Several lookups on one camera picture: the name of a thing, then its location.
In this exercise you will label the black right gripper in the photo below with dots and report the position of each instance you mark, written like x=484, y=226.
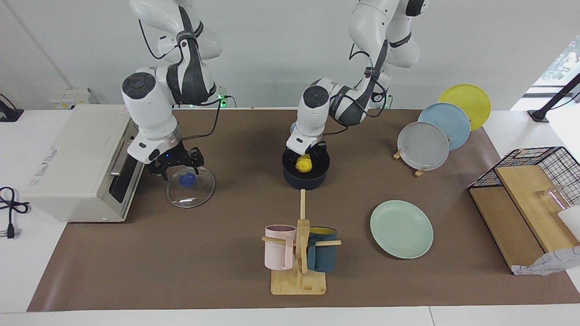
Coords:
x=174, y=156

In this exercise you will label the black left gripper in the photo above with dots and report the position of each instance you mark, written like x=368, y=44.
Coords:
x=318, y=149

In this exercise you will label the yellow lemon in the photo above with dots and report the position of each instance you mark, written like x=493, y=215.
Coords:
x=303, y=164

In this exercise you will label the glass lid with blue knob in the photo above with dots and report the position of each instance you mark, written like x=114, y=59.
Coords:
x=190, y=197

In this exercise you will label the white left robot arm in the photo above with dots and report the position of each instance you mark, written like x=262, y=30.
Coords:
x=315, y=113

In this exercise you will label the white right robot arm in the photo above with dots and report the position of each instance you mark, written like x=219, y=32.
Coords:
x=149, y=104

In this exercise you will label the wooden plate rack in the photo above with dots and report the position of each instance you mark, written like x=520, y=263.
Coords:
x=420, y=171

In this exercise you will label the grey plate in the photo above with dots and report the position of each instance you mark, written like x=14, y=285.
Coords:
x=422, y=146

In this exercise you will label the green plate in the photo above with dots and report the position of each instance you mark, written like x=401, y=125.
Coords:
x=401, y=229

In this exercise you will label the light blue plate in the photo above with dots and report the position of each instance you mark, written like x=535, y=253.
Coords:
x=448, y=124

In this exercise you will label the yellow plate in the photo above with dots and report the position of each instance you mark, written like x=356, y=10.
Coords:
x=466, y=99

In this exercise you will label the brown table mat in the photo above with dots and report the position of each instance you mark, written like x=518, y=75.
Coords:
x=204, y=253

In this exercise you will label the pink mug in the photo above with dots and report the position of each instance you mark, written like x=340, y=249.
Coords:
x=277, y=251

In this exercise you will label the teal mug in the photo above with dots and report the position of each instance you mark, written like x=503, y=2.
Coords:
x=324, y=256

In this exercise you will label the white toaster oven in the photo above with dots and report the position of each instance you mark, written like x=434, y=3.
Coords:
x=68, y=172

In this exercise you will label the wooden mug tree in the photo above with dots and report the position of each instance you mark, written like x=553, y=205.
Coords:
x=298, y=283

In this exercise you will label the white socket box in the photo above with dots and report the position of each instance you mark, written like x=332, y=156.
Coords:
x=72, y=98

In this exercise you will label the brown wooden board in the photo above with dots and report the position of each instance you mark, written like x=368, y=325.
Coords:
x=503, y=222

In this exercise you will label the light wooden cutting board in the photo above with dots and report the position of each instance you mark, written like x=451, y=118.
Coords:
x=528, y=199

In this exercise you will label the clear glass cup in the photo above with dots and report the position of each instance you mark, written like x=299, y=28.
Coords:
x=555, y=197

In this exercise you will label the white patterned cloth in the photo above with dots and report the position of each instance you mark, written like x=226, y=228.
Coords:
x=548, y=262

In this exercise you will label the white translucent container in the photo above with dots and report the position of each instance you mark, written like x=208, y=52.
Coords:
x=572, y=222

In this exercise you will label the black clamp mount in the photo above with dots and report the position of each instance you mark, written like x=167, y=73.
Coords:
x=9, y=113

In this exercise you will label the black camera stand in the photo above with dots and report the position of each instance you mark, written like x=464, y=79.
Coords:
x=550, y=103

